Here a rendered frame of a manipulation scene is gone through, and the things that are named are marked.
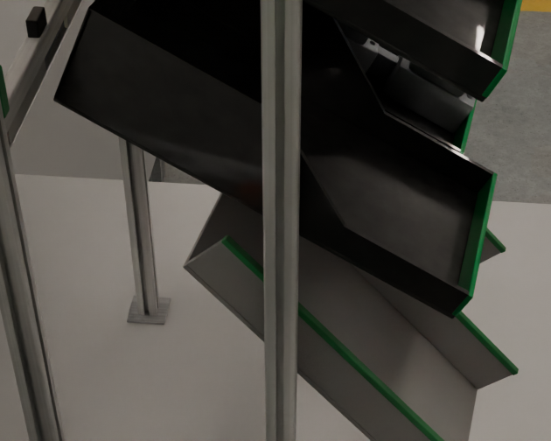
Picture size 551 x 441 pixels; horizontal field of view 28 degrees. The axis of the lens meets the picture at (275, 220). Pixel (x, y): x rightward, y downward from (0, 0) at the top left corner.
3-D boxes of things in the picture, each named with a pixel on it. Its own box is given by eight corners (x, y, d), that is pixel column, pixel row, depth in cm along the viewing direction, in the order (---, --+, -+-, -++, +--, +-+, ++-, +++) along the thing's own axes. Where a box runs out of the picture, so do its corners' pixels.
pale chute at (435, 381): (475, 388, 91) (519, 368, 88) (451, 517, 81) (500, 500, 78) (239, 155, 82) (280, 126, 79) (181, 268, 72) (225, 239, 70)
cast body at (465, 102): (461, 104, 86) (510, 38, 82) (453, 135, 83) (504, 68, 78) (369, 52, 86) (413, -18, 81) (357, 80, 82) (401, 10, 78)
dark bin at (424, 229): (479, 196, 78) (538, 124, 73) (452, 320, 68) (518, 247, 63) (131, 1, 76) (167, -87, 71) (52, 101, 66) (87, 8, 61)
